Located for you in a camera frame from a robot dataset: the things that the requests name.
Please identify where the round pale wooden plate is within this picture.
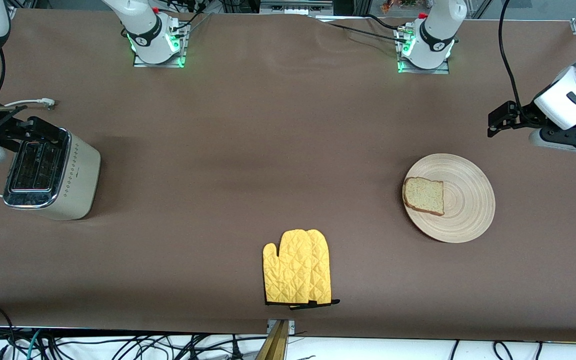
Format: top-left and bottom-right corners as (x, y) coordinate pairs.
(403, 153), (496, 244)

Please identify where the slice of bread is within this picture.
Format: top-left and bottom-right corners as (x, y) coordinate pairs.
(402, 176), (445, 217)

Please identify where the cream and chrome toaster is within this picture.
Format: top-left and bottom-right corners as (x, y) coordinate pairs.
(3, 127), (102, 221)

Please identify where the brown table cover sheet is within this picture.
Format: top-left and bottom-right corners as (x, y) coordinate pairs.
(0, 9), (576, 343)

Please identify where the yellow quilted oven mitt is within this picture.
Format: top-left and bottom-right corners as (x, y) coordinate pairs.
(304, 229), (341, 310)
(262, 229), (319, 307)

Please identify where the brass coloured metal beam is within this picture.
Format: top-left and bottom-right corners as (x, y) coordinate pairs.
(255, 320), (290, 360)

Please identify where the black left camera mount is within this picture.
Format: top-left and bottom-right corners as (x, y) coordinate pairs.
(539, 117), (576, 149)

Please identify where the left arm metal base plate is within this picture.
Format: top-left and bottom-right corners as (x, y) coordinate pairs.
(396, 27), (450, 75)

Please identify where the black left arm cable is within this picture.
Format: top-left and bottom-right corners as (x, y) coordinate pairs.
(497, 0), (525, 113)

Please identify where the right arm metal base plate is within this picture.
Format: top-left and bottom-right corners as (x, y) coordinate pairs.
(133, 15), (188, 69)

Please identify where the black left base cable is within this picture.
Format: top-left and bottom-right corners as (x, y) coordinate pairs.
(324, 14), (411, 46)

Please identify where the black base cable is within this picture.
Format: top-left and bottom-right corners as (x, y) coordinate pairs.
(324, 14), (411, 46)
(165, 0), (211, 32)

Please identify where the black right base cable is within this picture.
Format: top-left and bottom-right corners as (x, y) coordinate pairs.
(165, 0), (211, 32)

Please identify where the teal floor cable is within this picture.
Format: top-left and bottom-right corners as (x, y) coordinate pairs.
(25, 329), (43, 360)

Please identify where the silver metal frame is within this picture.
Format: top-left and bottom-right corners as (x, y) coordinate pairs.
(259, 0), (335, 16)

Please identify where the small silver table bracket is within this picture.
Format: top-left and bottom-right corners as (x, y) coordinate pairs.
(266, 319), (296, 335)

